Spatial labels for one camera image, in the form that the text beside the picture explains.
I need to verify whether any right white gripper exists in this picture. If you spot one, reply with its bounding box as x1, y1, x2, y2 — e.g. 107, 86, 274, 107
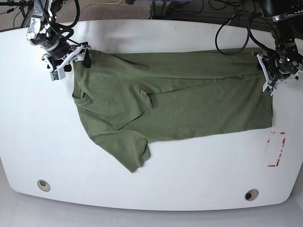
42, 42, 92, 81

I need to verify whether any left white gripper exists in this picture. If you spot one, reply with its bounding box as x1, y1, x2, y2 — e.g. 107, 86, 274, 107
256, 53, 302, 96

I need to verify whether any green T-shirt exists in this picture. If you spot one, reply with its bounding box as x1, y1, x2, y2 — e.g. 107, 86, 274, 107
72, 48, 273, 172

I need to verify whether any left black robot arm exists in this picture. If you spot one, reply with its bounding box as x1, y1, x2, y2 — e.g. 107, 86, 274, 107
256, 0, 303, 96

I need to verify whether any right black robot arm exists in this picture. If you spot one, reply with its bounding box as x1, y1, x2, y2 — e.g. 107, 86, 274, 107
27, 0, 91, 81

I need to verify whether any red tape marking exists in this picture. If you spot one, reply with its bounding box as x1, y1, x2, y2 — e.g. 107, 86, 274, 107
265, 131, 286, 167

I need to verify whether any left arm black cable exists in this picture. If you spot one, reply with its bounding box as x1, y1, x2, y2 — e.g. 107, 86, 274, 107
214, 0, 277, 57

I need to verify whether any yellow cable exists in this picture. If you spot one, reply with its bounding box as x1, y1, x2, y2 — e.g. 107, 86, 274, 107
74, 1, 122, 22

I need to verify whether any right table cable grommet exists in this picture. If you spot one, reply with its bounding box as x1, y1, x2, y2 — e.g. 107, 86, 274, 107
244, 189, 259, 201

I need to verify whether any table cable grommet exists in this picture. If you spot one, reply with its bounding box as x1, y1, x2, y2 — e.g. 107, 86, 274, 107
244, 189, 259, 201
37, 180, 51, 192

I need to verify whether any left table cable grommet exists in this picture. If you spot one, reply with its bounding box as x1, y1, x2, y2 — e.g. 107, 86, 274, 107
37, 180, 51, 192

